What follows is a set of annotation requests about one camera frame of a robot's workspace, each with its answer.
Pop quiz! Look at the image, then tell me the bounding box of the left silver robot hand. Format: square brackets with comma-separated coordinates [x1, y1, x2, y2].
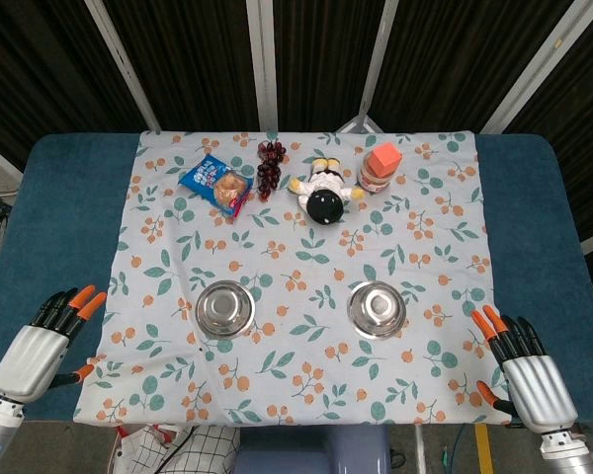
[0, 284, 109, 404]

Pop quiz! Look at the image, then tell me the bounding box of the floral tablecloth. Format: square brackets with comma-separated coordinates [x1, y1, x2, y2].
[72, 128, 513, 427]

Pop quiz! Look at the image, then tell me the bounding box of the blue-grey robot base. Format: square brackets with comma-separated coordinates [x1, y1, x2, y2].
[234, 425, 391, 474]

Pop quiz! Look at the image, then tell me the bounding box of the white checkered bag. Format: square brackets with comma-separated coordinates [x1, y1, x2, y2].
[109, 423, 242, 474]

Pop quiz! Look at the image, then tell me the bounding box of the dark red grape bunch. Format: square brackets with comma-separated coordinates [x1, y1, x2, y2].
[255, 139, 286, 202]

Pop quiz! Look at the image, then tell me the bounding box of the teal table cover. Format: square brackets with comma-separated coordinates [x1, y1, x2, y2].
[0, 131, 593, 424]

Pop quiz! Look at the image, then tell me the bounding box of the grey stand foot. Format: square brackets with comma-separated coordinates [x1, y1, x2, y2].
[336, 112, 384, 134]

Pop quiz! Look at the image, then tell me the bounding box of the steel bowl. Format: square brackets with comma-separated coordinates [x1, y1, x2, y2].
[195, 279, 257, 339]
[346, 280, 407, 340]

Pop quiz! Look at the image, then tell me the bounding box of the blue snack bag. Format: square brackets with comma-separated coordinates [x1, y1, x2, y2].
[177, 153, 255, 219]

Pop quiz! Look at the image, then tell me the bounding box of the orange cube block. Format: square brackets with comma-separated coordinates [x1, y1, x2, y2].
[365, 141, 402, 174]

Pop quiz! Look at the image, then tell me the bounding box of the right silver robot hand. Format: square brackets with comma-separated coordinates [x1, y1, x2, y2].
[469, 304, 579, 435]

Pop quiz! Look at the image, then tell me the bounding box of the black-haired plush doll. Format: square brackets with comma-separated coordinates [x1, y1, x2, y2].
[289, 156, 367, 226]

